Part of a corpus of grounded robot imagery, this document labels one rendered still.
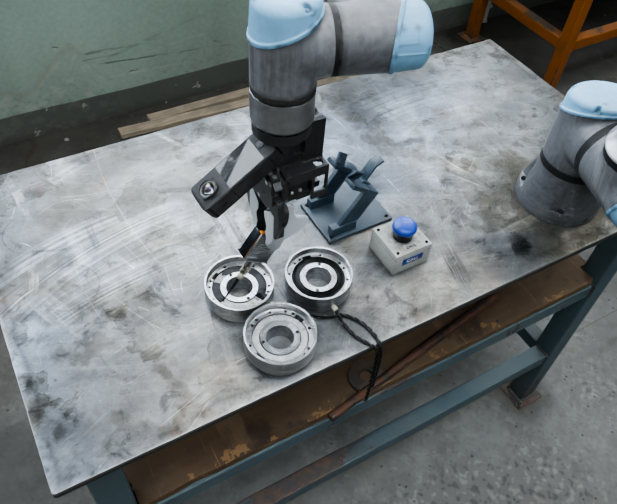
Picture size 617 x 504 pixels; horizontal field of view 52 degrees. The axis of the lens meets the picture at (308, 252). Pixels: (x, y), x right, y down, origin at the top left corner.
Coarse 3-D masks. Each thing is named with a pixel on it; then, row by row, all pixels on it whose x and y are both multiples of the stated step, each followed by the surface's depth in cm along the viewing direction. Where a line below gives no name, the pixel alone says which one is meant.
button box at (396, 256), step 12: (384, 228) 102; (372, 240) 104; (384, 240) 101; (396, 240) 101; (408, 240) 100; (420, 240) 101; (384, 252) 101; (396, 252) 99; (408, 252) 99; (420, 252) 101; (384, 264) 103; (396, 264) 100; (408, 264) 102
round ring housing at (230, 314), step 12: (216, 264) 96; (228, 264) 97; (240, 264) 98; (264, 264) 96; (228, 276) 96; (252, 276) 96; (264, 276) 96; (204, 288) 93; (228, 288) 97; (252, 288) 95; (216, 300) 93; (228, 300) 93; (240, 300) 93; (264, 300) 92; (216, 312) 93; (228, 312) 91; (240, 312) 91
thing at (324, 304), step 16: (320, 256) 100; (336, 256) 99; (288, 272) 97; (304, 272) 97; (320, 272) 99; (352, 272) 96; (288, 288) 95; (320, 288) 96; (304, 304) 94; (320, 304) 94; (336, 304) 95
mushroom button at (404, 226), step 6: (402, 216) 101; (396, 222) 99; (402, 222) 99; (408, 222) 99; (414, 222) 100; (396, 228) 99; (402, 228) 99; (408, 228) 99; (414, 228) 99; (402, 234) 99; (408, 234) 98; (414, 234) 99
